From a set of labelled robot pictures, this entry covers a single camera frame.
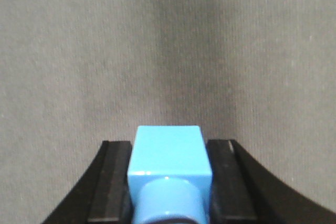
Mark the light blue block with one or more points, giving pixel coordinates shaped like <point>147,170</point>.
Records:
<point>169,175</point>

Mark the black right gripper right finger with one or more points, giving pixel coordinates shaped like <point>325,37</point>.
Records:
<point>244,191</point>

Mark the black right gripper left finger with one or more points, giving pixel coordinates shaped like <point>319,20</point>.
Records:
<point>101,195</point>

